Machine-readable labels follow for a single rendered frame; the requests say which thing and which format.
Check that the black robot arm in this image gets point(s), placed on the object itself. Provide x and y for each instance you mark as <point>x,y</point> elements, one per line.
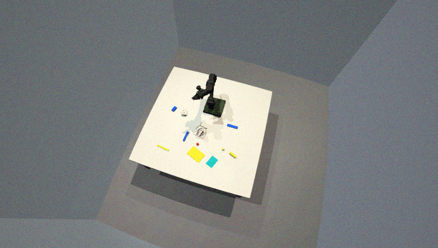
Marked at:
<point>210,83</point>

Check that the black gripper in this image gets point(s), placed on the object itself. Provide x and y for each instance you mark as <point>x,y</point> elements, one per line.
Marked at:
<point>200,95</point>

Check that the teal rectangular plate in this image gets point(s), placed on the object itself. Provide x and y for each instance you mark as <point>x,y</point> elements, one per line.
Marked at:
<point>211,161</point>

